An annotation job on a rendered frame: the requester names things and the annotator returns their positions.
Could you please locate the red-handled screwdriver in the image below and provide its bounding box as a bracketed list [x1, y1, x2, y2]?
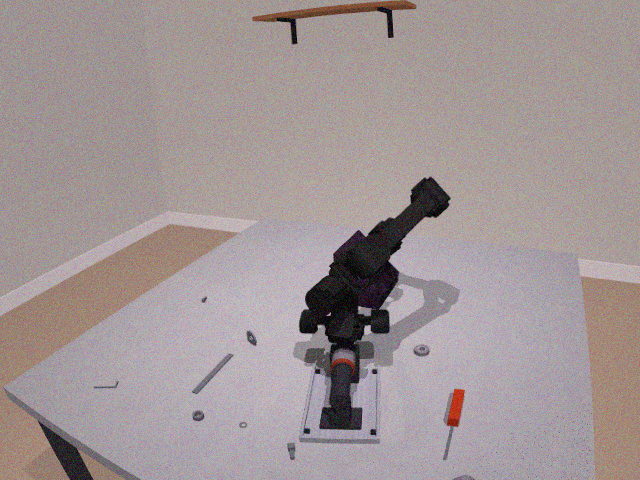
[443, 389, 464, 460]

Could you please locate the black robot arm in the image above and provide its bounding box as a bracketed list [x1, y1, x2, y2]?
[305, 177, 451, 345]

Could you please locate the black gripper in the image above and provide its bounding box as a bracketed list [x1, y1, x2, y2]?
[299, 294, 389, 336]

